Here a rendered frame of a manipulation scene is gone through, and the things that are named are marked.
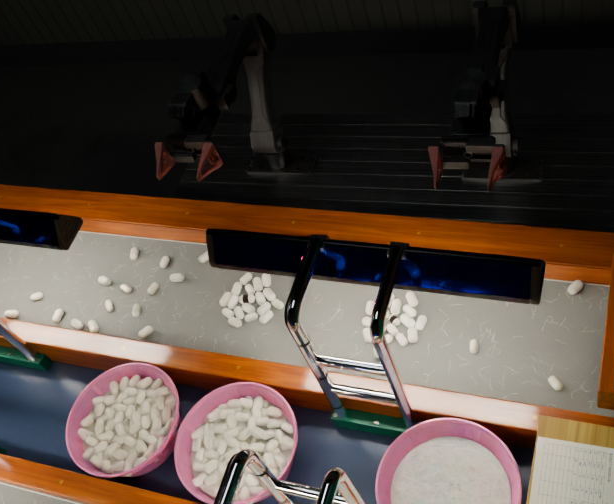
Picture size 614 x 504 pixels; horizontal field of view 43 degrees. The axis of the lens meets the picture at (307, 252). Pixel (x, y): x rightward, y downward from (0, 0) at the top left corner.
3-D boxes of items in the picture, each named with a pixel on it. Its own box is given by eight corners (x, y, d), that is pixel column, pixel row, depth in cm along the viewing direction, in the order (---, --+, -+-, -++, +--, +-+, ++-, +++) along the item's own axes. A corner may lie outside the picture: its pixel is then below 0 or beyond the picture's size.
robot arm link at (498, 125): (510, 160, 183) (511, 17, 169) (481, 160, 185) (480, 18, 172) (514, 152, 188) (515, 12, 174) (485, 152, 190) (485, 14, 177)
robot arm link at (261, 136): (275, 156, 204) (260, 28, 191) (252, 155, 207) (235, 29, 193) (284, 148, 209) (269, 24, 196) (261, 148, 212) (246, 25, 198)
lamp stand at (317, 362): (357, 348, 176) (305, 229, 141) (445, 361, 168) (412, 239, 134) (334, 426, 166) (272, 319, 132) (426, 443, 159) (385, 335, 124)
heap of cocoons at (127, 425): (117, 377, 188) (105, 365, 183) (202, 393, 179) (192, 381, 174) (73, 471, 176) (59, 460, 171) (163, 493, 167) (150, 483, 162)
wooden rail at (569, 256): (20, 220, 246) (-15, 182, 232) (641, 282, 177) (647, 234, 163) (1, 251, 240) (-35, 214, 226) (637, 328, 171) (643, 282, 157)
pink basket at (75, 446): (115, 373, 190) (97, 354, 183) (211, 390, 180) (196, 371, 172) (66, 478, 176) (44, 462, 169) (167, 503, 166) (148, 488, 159)
